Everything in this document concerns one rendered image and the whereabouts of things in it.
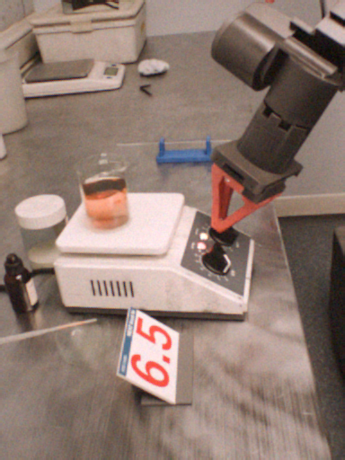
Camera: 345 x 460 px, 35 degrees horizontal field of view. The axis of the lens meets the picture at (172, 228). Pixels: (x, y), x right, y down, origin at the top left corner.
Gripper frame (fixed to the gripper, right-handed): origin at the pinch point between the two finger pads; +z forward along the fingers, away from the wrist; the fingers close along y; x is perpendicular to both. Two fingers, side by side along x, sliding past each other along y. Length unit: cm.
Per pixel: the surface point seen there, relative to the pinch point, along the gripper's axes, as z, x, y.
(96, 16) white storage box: 17, -83, -70
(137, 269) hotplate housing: 3.6, -1.4, 11.6
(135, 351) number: 5.5, 4.9, 17.8
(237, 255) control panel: 1.4, 3.8, 0.8
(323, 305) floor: 62, 11, -105
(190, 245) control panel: 1.4, 0.1, 5.4
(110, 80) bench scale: 22, -60, -55
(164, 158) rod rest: 11.8, -21.9, -23.9
